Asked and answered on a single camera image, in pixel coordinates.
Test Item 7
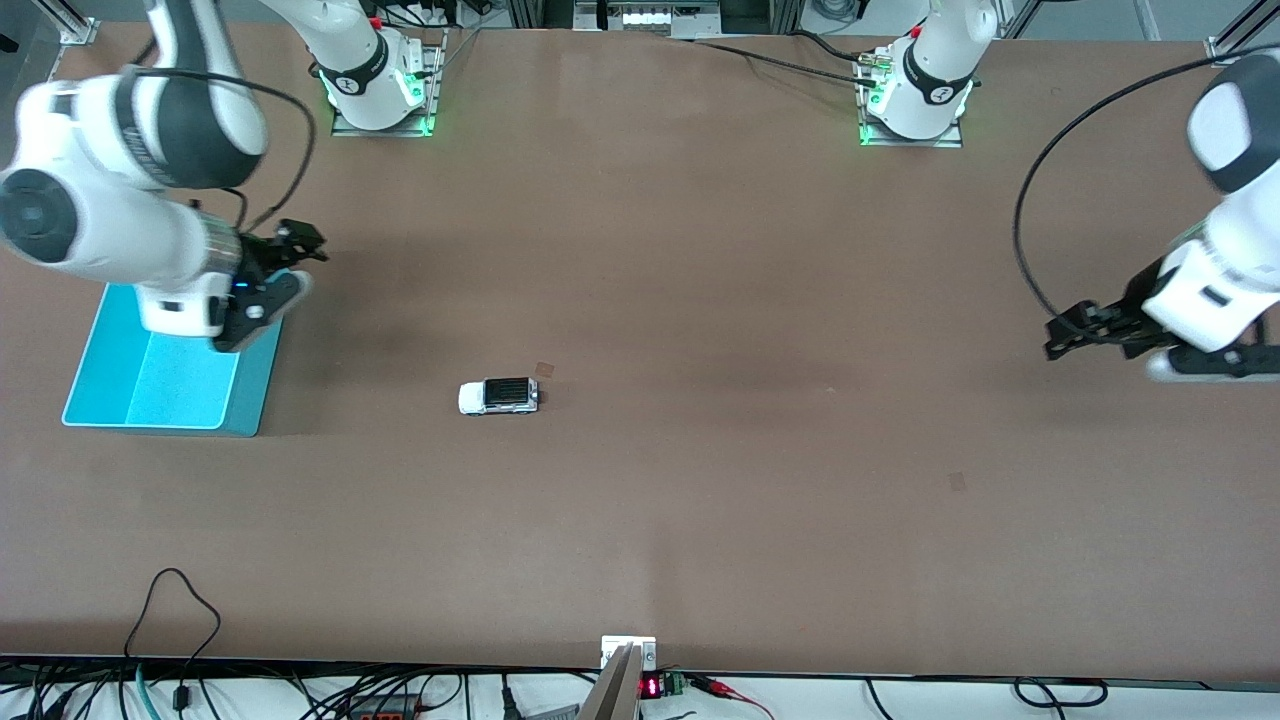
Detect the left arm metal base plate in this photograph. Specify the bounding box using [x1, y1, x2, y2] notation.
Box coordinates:
[857, 55, 964, 149]

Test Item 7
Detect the metal equipment rack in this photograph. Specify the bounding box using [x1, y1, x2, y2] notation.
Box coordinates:
[505, 0, 806, 41]

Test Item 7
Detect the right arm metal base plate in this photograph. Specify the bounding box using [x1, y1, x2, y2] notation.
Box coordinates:
[331, 28, 447, 139]

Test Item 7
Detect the red clip lead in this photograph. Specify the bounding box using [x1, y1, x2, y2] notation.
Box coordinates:
[690, 675, 776, 720]

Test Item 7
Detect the turquoise plastic bin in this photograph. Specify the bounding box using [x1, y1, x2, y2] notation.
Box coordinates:
[62, 283, 287, 438]

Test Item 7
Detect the thin looped black cable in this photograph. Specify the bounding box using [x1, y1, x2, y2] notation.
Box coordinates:
[122, 567, 223, 713]

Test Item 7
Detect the white toy jeep black roof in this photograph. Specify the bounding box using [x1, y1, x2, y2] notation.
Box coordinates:
[458, 376, 542, 417]

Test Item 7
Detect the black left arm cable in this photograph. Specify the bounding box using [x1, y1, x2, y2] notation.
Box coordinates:
[1012, 45, 1280, 323]

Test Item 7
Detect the long black table cable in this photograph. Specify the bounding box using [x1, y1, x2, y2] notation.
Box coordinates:
[690, 38, 881, 91]

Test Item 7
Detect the short black table cable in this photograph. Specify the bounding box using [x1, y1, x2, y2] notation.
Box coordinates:
[790, 30, 876, 63]

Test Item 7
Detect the coiled black cable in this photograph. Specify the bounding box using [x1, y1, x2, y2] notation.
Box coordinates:
[1013, 678, 1109, 709]

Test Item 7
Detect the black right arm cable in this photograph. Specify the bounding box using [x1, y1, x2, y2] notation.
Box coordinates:
[125, 65, 317, 236]

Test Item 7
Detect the aluminium frame profile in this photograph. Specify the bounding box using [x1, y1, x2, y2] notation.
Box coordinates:
[1204, 0, 1280, 69]
[40, 0, 101, 47]

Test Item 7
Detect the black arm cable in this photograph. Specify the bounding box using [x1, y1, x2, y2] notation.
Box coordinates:
[1012, 45, 1280, 323]
[125, 65, 317, 236]

